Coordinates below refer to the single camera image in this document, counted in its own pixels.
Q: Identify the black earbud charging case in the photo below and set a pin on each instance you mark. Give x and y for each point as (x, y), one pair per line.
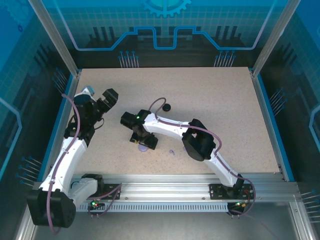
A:
(167, 107)

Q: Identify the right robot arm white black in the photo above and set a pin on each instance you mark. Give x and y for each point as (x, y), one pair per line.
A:
(197, 145)

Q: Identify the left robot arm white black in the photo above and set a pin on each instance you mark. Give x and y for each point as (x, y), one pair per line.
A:
(72, 162)

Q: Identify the wide aluminium base beam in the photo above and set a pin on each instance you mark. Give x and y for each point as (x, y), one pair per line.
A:
(162, 185)

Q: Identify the small connector with LEDs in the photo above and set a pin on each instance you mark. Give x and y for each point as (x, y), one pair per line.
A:
(241, 204)
(94, 204)

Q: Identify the grey metal lower tray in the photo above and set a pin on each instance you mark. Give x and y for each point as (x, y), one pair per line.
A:
(162, 225)

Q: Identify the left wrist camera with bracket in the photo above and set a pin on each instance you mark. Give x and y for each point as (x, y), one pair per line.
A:
(88, 90)

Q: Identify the aluminium and blue side rail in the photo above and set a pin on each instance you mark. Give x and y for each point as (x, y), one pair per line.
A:
(74, 85)
(262, 100)

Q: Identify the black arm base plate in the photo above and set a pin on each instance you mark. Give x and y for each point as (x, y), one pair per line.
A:
(117, 196)
(216, 192)

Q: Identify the aluminium frame post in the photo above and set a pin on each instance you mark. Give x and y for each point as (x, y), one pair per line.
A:
(59, 42)
(274, 37)

